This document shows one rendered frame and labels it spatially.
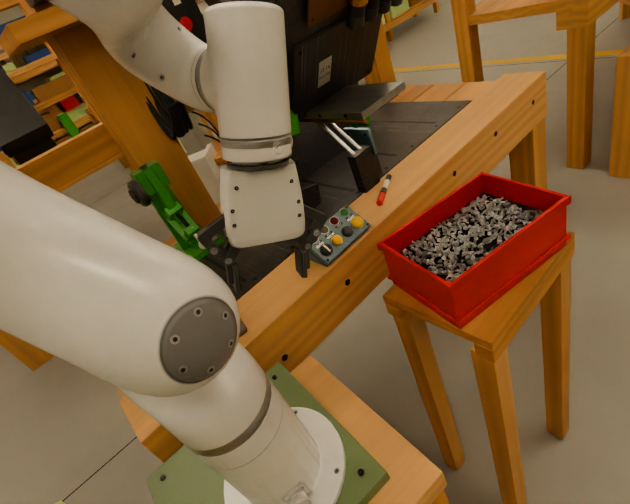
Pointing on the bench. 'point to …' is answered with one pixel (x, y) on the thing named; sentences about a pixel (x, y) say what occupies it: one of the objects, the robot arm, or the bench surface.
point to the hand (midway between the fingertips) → (269, 274)
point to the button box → (337, 234)
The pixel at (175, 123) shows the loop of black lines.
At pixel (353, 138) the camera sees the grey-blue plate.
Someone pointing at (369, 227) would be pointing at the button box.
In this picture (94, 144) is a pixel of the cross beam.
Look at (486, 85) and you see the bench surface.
